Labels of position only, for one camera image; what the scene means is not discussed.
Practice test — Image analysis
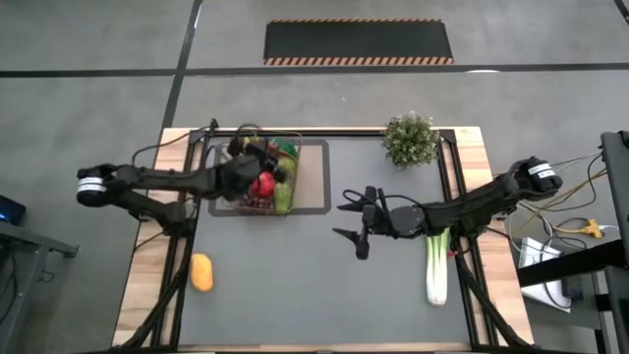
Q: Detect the grey table mat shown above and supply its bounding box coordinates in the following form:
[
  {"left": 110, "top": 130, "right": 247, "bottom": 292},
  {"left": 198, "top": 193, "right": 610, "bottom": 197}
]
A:
[{"left": 177, "top": 135, "right": 473, "bottom": 346}]

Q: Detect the green bok choy stalk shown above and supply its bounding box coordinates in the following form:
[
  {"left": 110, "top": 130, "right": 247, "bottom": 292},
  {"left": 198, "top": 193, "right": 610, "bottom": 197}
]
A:
[{"left": 425, "top": 226, "right": 453, "bottom": 308}]

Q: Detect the black metal table frame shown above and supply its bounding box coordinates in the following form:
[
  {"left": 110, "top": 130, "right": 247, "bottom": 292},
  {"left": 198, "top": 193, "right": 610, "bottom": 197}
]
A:
[{"left": 110, "top": 119, "right": 537, "bottom": 354}]

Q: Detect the white box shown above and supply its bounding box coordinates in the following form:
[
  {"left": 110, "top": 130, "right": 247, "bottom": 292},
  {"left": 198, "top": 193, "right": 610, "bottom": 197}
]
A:
[{"left": 518, "top": 236, "right": 574, "bottom": 314}]

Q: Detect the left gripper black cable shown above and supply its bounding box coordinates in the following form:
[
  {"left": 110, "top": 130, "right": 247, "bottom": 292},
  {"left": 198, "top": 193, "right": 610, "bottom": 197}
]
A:
[{"left": 234, "top": 123, "right": 263, "bottom": 148}]

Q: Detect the orange mango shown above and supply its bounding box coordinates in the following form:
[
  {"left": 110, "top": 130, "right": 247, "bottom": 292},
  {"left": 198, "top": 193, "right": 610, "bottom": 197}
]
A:
[{"left": 189, "top": 252, "right": 215, "bottom": 294}]

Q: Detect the brown mat with dark border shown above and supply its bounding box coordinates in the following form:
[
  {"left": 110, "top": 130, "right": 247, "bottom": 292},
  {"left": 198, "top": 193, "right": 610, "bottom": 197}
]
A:
[{"left": 208, "top": 139, "right": 332, "bottom": 217}]

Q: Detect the grey metal table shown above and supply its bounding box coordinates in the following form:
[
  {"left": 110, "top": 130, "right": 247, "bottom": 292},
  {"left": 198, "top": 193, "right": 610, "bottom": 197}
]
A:
[{"left": 0, "top": 220, "right": 80, "bottom": 354}]

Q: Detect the black equipment cart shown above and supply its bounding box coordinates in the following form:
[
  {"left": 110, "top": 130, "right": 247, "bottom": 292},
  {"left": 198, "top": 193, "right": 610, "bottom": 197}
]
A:
[{"left": 515, "top": 130, "right": 629, "bottom": 354}]

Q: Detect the left arm base cable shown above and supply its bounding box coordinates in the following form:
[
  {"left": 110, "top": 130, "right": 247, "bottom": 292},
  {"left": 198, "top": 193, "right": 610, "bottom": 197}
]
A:
[{"left": 131, "top": 117, "right": 220, "bottom": 166}]

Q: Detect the yellow power plug splitter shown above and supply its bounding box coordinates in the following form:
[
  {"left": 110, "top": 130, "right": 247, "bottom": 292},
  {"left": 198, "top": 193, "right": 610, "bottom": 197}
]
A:
[{"left": 553, "top": 217, "right": 606, "bottom": 241}]

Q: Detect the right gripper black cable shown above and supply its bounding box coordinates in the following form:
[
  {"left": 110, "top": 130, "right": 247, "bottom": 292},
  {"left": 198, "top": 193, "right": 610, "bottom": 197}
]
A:
[{"left": 341, "top": 188, "right": 425, "bottom": 208}]

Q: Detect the wire basket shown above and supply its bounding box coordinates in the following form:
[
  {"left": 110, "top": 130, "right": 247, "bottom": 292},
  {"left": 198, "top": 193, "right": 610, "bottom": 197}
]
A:
[{"left": 219, "top": 128, "right": 304, "bottom": 216}]

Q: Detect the red apple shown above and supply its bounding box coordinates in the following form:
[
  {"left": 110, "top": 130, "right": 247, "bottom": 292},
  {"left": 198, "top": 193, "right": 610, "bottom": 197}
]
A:
[{"left": 250, "top": 171, "right": 277, "bottom": 200}]

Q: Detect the blue-lit black device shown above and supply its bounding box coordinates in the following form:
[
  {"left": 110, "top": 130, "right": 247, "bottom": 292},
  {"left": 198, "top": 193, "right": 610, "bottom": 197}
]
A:
[{"left": 0, "top": 195, "right": 28, "bottom": 227}]

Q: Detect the black hazard-striped floor mat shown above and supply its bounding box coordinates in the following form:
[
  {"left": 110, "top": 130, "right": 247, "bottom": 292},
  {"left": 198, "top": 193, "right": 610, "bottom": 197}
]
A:
[{"left": 262, "top": 18, "right": 455, "bottom": 67}]

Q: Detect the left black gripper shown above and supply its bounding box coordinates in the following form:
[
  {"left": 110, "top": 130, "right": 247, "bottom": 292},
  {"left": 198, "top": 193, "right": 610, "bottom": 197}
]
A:
[{"left": 215, "top": 136, "right": 289, "bottom": 199}]

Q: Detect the floor cable bundle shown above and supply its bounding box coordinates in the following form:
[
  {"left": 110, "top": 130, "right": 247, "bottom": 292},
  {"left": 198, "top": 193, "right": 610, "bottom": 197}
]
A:
[{"left": 505, "top": 151, "right": 609, "bottom": 237}]

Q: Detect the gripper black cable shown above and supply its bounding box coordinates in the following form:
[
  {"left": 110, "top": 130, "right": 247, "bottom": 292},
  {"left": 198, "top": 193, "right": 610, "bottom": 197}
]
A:
[
  {"left": 234, "top": 123, "right": 263, "bottom": 148},
  {"left": 341, "top": 188, "right": 425, "bottom": 208}
]

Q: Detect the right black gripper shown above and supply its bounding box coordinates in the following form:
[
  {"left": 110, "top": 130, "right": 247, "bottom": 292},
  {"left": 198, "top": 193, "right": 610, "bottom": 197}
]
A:
[{"left": 331, "top": 186, "right": 427, "bottom": 262}]

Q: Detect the green potted plant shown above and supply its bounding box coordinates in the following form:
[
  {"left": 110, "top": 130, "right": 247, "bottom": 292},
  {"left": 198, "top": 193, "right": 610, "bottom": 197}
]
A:
[{"left": 381, "top": 110, "right": 440, "bottom": 170}]

